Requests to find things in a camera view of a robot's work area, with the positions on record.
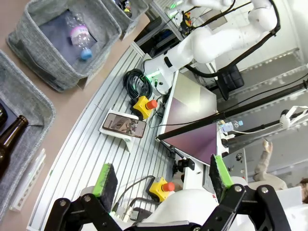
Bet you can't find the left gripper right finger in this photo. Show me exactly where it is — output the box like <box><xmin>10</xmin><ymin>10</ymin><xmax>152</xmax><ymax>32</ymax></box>
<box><xmin>197</xmin><ymin>154</ymin><xmax>292</xmax><ymax>231</ymax></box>

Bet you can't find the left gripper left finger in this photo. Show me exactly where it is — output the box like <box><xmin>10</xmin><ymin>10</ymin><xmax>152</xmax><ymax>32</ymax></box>
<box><xmin>44</xmin><ymin>163</ymin><xmax>128</xmax><ymax>231</ymax></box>

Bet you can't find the brown glass bottle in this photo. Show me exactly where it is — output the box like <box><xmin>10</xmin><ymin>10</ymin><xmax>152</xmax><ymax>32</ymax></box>
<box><xmin>0</xmin><ymin>105</ymin><xmax>9</xmax><ymax>135</ymax></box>
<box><xmin>0</xmin><ymin>115</ymin><xmax>29</xmax><ymax>180</ymax></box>

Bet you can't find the clear bottle with pink label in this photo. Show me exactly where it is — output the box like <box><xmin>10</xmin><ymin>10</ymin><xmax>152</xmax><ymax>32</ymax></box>
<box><xmin>64</xmin><ymin>13</ymin><xmax>93</xmax><ymax>61</ymax></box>

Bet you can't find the crushed black white can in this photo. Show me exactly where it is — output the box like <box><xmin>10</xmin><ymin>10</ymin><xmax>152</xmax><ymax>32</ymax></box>
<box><xmin>119</xmin><ymin>0</ymin><xmax>133</xmax><ymax>17</ymax></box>

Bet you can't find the person forearm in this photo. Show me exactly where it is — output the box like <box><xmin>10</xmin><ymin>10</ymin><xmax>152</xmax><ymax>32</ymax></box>
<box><xmin>254</xmin><ymin>150</ymin><xmax>272</xmax><ymax>181</ymax></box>

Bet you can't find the grey fabric basket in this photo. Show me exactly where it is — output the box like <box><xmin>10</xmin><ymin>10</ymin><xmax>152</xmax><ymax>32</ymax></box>
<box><xmin>6</xmin><ymin>0</ymin><xmax>123</xmax><ymax>93</ymax></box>
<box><xmin>101</xmin><ymin>0</ymin><xmax>150</xmax><ymax>40</ymax></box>
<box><xmin>0</xmin><ymin>50</ymin><xmax>56</xmax><ymax>221</ymax></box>

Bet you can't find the person hand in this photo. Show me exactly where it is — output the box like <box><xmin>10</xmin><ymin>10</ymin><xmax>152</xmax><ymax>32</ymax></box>
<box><xmin>262</xmin><ymin>139</ymin><xmax>274</xmax><ymax>153</ymax></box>

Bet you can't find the grey metal control box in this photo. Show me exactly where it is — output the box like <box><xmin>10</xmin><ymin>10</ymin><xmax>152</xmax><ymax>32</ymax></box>
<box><xmin>223</xmin><ymin>148</ymin><xmax>248</xmax><ymax>179</ymax></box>

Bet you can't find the white phone stand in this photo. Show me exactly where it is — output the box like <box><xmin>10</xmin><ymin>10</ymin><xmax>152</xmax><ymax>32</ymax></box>
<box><xmin>99</xmin><ymin>108</ymin><xmax>140</xmax><ymax>154</ymax></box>

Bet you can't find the yellow emergency stop box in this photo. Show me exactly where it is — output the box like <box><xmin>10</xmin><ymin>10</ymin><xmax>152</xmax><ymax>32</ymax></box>
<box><xmin>130</xmin><ymin>95</ymin><xmax>159</xmax><ymax>120</ymax></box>
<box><xmin>148</xmin><ymin>177</ymin><xmax>176</xmax><ymax>203</ymax></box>

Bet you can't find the small water bottle blue cap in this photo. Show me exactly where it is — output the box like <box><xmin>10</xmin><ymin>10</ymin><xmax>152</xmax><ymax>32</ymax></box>
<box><xmin>221</xmin><ymin>119</ymin><xmax>244</xmax><ymax>133</ymax></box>

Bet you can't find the smartphone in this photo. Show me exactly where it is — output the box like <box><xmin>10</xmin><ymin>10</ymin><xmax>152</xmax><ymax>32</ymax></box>
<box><xmin>103</xmin><ymin>113</ymin><xmax>147</xmax><ymax>139</ymax></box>

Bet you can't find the black tripod pole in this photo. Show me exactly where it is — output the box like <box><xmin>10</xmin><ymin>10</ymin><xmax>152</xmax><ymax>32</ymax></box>
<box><xmin>155</xmin><ymin>79</ymin><xmax>308</xmax><ymax>142</ymax></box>

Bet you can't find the white bottle label sign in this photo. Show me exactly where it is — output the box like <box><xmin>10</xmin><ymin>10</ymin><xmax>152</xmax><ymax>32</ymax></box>
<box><xmin>9</xmin><ymin>148</ymin><xmax>47</xmax><ymax>212</ymax></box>

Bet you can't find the flat monitor screen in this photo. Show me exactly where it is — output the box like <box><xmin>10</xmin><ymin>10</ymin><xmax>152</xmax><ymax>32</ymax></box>
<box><xmin>155</xmin><ymin>69</ymin><xmax>218</xmax><ymax>167</ymax></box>

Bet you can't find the black padded chair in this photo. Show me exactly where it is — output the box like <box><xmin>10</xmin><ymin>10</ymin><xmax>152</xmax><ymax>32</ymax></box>
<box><xmin>215</xmin><ymin>64</ymin><xmax>245</xmax><ymax>102</ymax></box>

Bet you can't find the grey metal shelf rack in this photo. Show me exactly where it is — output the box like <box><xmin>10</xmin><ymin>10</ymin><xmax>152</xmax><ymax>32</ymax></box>
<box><xmin>134</xmin><ymin>0</ymin><xmax>188</xmax><ymax>58</ymax></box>

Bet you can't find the small black camera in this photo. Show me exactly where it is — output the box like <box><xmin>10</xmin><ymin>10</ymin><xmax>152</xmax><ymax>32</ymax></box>
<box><xmin>172</xmin><ymin>158</ymin><xmax>195</xmax><ymax>173</ymax></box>

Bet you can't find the aluminium profile base plate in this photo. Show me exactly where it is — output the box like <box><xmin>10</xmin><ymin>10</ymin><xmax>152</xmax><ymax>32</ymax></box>
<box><xmin>26</xmin><ymin>42</ymin><xmax>183</xmax><ymax>231</ymax></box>

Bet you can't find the white articulated mount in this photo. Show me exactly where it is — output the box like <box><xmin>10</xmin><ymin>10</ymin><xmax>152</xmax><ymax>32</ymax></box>
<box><xmin>279</xmin><ymin>105</ymin><xmax>308</xmax><ymax>128</ymax></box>

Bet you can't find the coiled black cable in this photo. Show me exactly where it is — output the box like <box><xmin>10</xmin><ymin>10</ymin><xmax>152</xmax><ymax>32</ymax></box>
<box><xmin>123</xmin><ymin>68</ymin><xmax>154</xmax><ymax>101</ymax></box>

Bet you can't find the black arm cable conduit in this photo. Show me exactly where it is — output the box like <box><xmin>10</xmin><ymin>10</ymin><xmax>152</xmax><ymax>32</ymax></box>
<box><xmin>185</xmin><ymin>0</ymin><xmax>282</xmax><ymax>78</ymax></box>

